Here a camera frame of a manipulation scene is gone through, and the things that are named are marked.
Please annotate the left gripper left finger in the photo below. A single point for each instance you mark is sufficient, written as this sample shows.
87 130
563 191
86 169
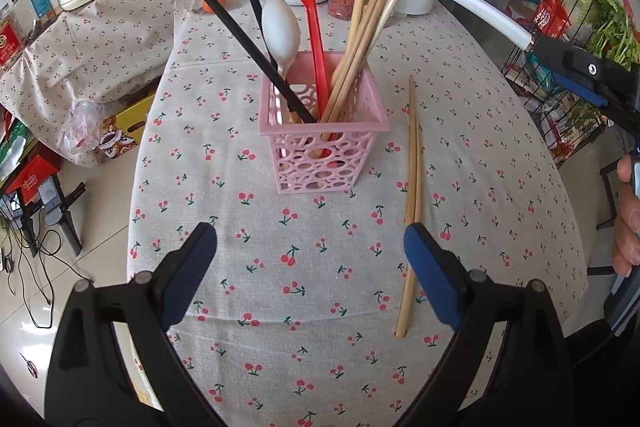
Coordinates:
88 383

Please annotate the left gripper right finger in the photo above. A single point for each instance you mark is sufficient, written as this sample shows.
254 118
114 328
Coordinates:
472 304

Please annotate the lone bamboo chopstick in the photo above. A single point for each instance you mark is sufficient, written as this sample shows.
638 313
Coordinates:
410 279

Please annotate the pink perforated utensil basket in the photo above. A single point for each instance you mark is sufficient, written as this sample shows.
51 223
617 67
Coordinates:
321 158

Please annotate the white plastic spoon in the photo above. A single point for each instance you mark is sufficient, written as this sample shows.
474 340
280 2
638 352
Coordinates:
281 34

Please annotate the black chopstick gold tip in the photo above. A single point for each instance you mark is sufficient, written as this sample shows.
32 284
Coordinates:
262 62

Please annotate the person's right hand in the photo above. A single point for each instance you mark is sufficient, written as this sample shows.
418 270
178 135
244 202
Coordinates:
625 252

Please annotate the green leafy vegetables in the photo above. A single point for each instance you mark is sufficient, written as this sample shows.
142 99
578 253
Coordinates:
613 32

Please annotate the bamboo chopstick on table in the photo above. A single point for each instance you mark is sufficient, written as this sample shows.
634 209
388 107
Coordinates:
417 215

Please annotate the cherry print tablecloth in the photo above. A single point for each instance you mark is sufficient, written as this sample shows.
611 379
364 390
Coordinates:
294 323

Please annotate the glass jar blue label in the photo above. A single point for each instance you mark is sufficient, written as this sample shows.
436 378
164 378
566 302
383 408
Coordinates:
33 16

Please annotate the black wire storage rack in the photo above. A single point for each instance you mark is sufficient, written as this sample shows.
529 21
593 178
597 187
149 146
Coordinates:
565 121

